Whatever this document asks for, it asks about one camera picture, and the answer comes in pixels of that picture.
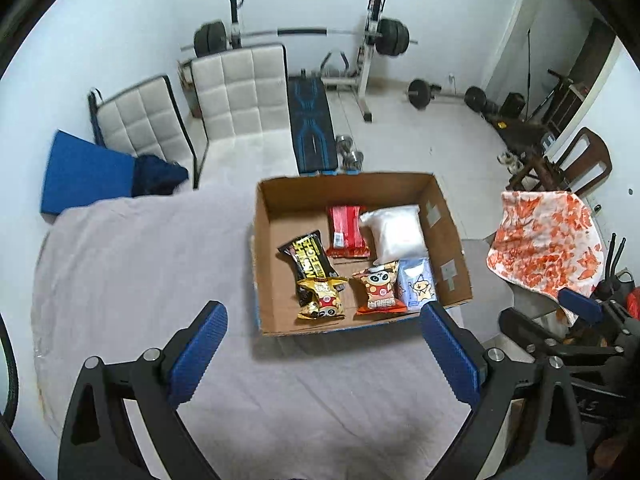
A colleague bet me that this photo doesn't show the orange panda snack packet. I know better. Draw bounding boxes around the orange panda snack packet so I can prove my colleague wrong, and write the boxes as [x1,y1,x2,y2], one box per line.
[352,260,408,315]

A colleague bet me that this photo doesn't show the barbell on rack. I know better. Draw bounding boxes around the barbell on rack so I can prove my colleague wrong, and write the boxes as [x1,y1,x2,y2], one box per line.
[180,18,418,56]

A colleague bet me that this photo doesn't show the white quilted chair left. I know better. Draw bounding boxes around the white quilted chair left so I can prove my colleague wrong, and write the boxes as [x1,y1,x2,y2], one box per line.
[88,75,198,188]

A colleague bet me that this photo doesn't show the blue cartoon dog packet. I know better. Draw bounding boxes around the blue cartoon dog packet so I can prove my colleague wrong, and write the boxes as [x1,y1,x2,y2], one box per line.
[396,258,437,312]

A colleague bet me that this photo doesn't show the white quilted chair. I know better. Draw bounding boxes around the white quilted chair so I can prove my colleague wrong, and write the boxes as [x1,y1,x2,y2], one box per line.
[191,44,297,188]
[88,75,198,188]

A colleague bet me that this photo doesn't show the black exercise machine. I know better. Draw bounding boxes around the black exercise machine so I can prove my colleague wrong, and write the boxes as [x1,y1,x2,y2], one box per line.
[593,233,636,307]

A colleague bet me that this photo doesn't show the dark navy cloth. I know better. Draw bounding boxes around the dark navy cloth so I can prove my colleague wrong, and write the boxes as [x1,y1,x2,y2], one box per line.
[131,155,189,197]

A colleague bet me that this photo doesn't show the brown wooden chair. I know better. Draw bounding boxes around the brown wooden chair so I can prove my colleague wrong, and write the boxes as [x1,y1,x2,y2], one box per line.
[506,127,613,196]

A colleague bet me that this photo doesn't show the black yellow snack packet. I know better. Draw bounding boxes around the black yellow snack packet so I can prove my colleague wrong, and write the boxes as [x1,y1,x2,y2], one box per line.
[278,230,338,281]

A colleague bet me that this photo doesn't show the black blue weight bench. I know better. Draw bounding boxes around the black blue weight bench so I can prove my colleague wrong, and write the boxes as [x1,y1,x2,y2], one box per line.
[288,76,338,174]

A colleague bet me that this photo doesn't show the blue cushion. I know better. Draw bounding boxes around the blue cushion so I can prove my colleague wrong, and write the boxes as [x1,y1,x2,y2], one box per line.
[40,130,134,216]

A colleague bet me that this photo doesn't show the chrome dumbbell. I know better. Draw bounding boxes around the chrome dumbbell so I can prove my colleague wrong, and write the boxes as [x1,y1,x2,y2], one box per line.
[335,136,363,172]

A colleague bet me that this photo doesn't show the red plastic bag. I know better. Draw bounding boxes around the red plastic bag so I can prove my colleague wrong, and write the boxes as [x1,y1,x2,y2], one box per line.
[626,287,640,320]

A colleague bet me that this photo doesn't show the white quilted chair right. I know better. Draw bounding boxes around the white quilted chair right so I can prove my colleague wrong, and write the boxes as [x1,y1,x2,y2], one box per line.
[191,44,297,188]

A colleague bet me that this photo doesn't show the barbell on floor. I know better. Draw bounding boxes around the barbell on floor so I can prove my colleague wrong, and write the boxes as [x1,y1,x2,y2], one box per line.
[405,78,488,113]

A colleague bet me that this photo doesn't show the white barbell rack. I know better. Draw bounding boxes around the white barbell rack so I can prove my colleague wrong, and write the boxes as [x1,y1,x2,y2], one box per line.
[229,0,386,124]

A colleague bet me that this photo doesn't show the white frosted zip bag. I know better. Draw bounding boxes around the white frosted zip bag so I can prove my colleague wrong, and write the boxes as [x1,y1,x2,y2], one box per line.
[359,205,428,266]

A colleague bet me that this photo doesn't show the red floral snack packet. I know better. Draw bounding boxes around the red floral snack packet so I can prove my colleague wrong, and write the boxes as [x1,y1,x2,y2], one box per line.
[326,205,370,259]

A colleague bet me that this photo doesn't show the orange white patterned cloth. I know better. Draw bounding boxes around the orange white patterned cloth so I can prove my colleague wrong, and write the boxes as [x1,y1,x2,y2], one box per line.
[486,191,605,301]

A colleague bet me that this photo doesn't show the open cardboard box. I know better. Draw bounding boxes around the open cardboard box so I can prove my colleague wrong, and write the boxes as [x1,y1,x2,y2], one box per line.
[249,171,474,338]

